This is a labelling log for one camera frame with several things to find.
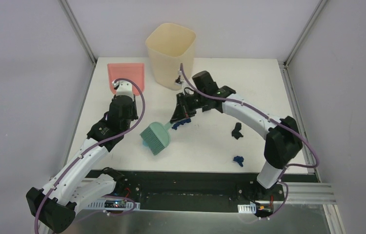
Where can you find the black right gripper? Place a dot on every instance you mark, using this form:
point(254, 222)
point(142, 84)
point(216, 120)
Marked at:
point(182, 111)

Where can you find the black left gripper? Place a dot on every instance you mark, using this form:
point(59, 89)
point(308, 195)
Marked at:
point(118, 98)

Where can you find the green hand brush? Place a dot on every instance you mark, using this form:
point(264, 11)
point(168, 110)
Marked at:
point(156, 136)

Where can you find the pink plastic dustpan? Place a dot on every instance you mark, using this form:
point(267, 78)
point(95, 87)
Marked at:
point(131, 71)

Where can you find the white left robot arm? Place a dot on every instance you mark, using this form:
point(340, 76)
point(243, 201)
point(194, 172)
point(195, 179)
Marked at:
point(57, 203)

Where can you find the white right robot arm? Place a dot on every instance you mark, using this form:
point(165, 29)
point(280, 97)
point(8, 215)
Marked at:
point(280, 134)

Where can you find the cream plastic waste bin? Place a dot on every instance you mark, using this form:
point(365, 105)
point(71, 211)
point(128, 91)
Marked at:
point(169, 46)

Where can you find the blue paper scrap front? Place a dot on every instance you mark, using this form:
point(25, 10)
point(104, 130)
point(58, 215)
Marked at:
point(239, 160)

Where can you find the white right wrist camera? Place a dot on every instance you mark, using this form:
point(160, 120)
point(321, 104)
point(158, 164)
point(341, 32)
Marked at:
point(179, 81)

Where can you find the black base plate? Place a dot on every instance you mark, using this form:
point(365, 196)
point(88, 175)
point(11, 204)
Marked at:
point(195, 192)

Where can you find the white slotted cable duct left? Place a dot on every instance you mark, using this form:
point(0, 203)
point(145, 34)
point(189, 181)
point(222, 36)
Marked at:
point(112, 205)

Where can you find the white slotted cable duct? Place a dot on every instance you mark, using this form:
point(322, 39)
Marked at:
point(112, 205)
point(247, 208)

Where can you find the white slotted cable duct right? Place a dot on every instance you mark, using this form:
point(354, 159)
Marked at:
point(247, 208)

